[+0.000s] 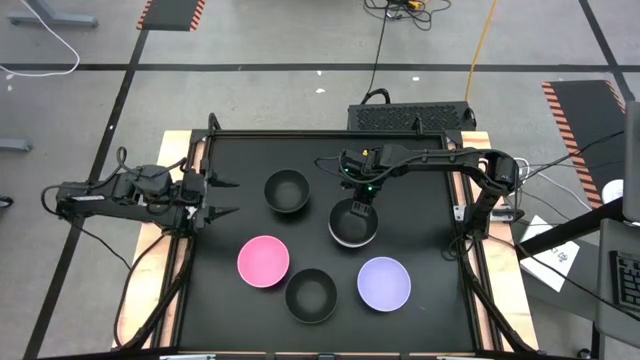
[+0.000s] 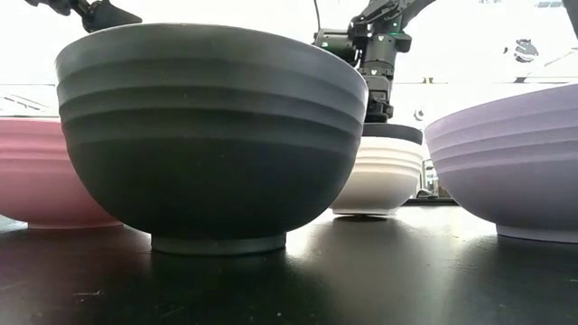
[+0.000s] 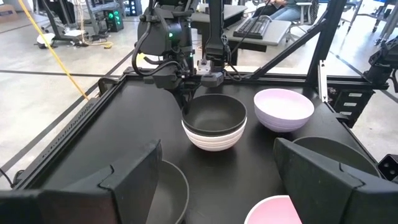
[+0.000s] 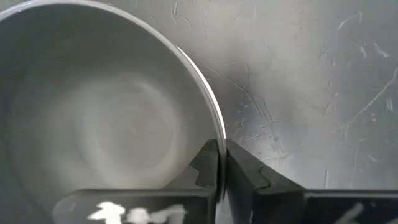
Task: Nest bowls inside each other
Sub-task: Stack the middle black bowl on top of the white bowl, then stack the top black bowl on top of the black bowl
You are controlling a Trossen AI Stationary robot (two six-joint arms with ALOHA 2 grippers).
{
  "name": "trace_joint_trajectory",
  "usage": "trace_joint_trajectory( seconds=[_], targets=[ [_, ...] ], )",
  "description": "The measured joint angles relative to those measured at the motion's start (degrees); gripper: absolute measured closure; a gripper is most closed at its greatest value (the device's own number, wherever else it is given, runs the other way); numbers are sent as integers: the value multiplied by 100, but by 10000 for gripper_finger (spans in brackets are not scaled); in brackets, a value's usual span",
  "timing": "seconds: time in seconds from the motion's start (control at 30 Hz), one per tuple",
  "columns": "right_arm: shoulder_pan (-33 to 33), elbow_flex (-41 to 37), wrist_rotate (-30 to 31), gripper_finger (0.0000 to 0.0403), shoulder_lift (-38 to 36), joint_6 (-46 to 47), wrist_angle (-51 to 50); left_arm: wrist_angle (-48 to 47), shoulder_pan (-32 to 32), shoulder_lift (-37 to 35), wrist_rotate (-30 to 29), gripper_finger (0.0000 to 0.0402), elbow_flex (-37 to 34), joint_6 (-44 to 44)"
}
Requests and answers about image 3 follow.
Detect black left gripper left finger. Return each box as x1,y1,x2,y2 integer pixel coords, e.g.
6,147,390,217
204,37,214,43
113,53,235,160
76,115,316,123
0,139,164,224

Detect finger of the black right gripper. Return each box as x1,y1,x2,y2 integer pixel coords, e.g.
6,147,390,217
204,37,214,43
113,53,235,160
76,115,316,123
178,90,190,115
185,88,195,110

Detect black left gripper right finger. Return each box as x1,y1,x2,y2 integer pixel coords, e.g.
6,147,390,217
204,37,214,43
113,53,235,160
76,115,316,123
272,138,398,224

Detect dark grey bowl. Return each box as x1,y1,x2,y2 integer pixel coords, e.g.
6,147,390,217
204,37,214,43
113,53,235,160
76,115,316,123
182,93,248,137
292,136,382,178
145,159,190,224

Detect white bowl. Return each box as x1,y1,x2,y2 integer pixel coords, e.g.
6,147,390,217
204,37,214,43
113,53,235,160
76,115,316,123
181,117,248,152

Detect pink bowl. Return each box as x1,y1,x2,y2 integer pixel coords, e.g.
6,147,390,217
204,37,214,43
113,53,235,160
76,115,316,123
244,195,303,224

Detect purple bowl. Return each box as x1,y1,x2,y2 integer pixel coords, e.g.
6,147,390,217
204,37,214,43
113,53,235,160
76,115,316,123
253,88,315,133

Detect computer tower green lights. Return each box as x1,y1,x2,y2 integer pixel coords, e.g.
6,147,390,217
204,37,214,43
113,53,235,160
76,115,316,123
103,7,125,33

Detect black keyboard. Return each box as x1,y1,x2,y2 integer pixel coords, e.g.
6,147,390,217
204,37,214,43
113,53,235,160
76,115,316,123
232,14,272,40

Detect black labelled control boxes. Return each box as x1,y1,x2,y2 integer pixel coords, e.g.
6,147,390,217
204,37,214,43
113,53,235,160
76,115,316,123
329,88,376,129

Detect grey desk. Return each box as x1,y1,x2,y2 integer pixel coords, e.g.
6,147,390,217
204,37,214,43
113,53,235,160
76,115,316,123
190,3,293,66

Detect person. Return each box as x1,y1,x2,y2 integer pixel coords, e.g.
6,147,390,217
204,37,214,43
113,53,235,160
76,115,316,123
252,0,312,22

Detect white floor device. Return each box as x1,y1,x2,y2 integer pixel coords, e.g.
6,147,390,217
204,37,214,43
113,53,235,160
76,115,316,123
35,32,57,50

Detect grey office chair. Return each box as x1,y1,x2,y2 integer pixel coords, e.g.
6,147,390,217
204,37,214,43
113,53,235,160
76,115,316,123
284,1,315,44

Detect cardboard box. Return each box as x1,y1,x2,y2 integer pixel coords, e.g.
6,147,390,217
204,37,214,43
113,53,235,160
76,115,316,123
0,3,19,23

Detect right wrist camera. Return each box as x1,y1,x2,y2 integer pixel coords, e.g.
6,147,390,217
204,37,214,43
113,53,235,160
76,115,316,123
200,71,224,88

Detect black stereo camera box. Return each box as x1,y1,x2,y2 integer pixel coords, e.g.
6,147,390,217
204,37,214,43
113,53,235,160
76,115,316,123
377,153,398,184

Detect yellow cable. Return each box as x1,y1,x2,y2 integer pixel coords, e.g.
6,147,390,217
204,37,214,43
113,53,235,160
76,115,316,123
17,0,91,101

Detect silver bracket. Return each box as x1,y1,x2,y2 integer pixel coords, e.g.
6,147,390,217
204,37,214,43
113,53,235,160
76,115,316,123
317,60,330,103

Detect black aluminium rig frame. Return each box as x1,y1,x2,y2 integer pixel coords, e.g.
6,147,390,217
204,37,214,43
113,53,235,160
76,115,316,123
0,0,398,190

